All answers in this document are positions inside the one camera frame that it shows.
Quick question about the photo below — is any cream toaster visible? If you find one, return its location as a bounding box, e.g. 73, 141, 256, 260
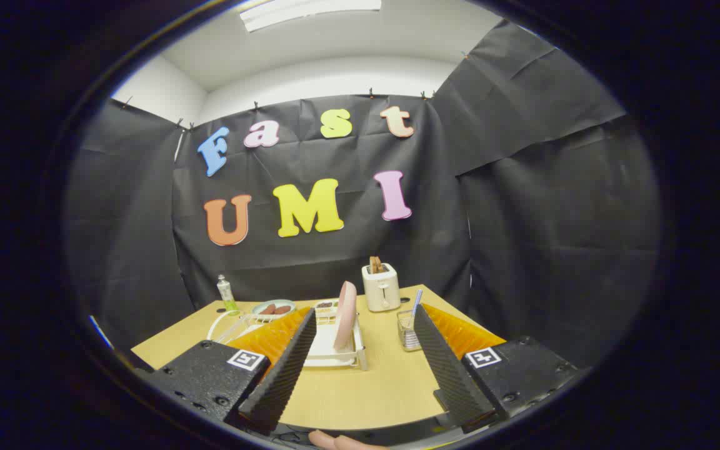
361, 262, 401, 313

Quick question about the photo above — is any pink plate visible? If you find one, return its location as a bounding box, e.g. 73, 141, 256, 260
334, 281, 358, 351

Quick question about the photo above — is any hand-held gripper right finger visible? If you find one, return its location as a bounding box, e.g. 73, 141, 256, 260
412, 304, 579, 435

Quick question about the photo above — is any black backdrop cloth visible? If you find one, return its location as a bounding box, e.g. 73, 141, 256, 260
63, 19, 661, 369

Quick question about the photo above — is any white wire dish rack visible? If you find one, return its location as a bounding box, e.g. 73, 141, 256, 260
208, 300, 369, 371

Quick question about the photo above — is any clear metal-wire basket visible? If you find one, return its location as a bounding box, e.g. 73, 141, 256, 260
397, 309, 423, 352

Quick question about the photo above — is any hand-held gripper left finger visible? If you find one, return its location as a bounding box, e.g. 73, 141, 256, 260
137, 306, 318, 437

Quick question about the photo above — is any pale green plate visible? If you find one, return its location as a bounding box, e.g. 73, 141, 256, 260
252, 299, 297, 321

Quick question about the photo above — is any green and white tube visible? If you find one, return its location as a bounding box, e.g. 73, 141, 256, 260
217, 274, 239, 313

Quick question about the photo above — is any ceiling light panel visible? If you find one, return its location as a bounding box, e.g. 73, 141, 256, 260
239, 0, 383, 32

